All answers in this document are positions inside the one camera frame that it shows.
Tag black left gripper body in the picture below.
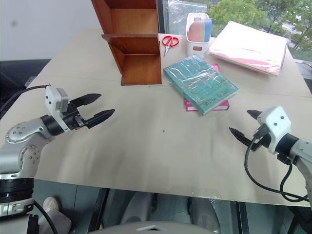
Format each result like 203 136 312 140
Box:
60 102 90 132

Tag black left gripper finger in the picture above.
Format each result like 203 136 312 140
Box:
69 93 102 107
85 109 116 129

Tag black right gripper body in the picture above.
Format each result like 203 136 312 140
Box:
248 123 271 152

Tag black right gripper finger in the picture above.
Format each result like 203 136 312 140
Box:
246 109 263 120
228 127 254 147

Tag magenta book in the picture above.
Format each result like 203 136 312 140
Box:
183 63 230 113

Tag wooden shelf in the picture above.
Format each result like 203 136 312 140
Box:
91 0 163 86

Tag green plastic wrapped book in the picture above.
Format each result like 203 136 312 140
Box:
163 54 240 116

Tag pink paper folder stack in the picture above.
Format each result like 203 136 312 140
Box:
207 20 288 78

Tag white plastic file holder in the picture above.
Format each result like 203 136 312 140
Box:
186 12 213 59

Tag black table leg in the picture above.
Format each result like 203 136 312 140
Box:
94 188 110 231

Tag person's leg and shoe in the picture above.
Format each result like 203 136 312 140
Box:
38 196 73 234

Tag pink and blue folders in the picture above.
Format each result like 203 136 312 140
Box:
188 18 213 43

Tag grey robot torso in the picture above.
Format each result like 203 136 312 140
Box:
87 220 220 234

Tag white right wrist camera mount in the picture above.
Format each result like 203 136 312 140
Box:
256 106 293 155

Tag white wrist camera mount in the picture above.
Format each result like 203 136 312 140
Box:
256 106 293 155
45 85 70 134

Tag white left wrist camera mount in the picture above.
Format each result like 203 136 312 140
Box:
45 85 70 134

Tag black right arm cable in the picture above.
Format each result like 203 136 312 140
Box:
244 136 311 203

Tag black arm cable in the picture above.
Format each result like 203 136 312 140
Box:
0 84 51 118
244 136 311 203

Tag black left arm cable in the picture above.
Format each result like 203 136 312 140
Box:
0 84 51 118

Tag black floor cable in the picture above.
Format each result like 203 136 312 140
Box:
33 199 54 234

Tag red handled scissors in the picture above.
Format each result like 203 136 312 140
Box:
162 35 180 58

